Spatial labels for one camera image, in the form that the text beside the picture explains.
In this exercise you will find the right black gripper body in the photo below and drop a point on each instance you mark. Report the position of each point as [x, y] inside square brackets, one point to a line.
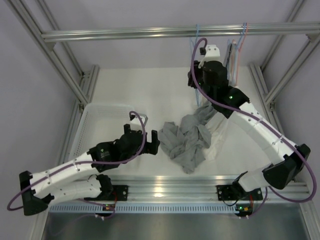
[198, 74]

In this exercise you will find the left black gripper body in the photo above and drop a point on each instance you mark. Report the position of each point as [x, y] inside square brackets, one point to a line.
[150, 148]

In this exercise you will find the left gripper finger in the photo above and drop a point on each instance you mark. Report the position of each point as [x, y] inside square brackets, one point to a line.
[154, 139]
[127, 130]

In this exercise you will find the grey tank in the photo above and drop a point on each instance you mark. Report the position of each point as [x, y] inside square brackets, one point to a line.
[185, 148]
[212, 78]

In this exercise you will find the light blue wire hanger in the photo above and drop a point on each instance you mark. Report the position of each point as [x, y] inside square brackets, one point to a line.
[192, 42]

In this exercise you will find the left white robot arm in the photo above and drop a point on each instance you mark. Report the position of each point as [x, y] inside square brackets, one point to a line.
[83, 177]

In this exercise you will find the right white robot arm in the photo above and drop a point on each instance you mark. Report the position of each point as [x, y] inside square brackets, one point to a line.
[286, 159]

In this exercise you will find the grey tank top on hanger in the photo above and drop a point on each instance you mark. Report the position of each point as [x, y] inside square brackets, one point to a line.
[212, 78]

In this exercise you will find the white tank top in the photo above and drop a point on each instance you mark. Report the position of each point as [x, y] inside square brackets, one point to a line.
[216, 124]

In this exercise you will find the white plastic basket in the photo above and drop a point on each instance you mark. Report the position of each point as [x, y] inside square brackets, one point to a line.
[100, 122]

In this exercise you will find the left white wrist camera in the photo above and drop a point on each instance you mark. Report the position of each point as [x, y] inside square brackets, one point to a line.
[135, 123]

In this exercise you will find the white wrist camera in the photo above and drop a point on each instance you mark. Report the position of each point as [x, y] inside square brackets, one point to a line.
[135, 123]
[210, 53]

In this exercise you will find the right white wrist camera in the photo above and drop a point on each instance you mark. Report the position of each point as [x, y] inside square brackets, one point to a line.
[210, 53]

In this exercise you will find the pink wire hanger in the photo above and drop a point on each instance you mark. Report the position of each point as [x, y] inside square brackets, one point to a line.
[236, 56]

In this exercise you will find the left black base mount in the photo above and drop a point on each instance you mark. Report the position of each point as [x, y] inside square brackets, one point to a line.
[116, 193]

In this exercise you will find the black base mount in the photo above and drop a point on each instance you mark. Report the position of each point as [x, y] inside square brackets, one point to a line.
[116, 193]
[227, 193]

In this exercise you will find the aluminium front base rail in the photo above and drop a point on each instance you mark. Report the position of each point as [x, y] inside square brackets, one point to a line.
[158, 189]

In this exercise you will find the right aluminium frame post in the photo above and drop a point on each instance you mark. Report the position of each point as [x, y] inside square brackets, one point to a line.
[286, 73]

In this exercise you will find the aluminium frame post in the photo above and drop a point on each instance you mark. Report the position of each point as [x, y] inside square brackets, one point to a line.
[286, 73]
[30, 23]

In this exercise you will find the slotted grey cable duct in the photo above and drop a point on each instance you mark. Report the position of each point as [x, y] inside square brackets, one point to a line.
[144, 208]

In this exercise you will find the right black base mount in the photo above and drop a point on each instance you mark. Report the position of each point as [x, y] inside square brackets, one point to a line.
[227, 193]

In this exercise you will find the aluminium hanging rail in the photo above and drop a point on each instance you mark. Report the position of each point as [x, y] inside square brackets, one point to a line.
[275, 28]

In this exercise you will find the left aluminium frame post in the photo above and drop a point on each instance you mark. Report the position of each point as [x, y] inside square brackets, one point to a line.
[30, 23]

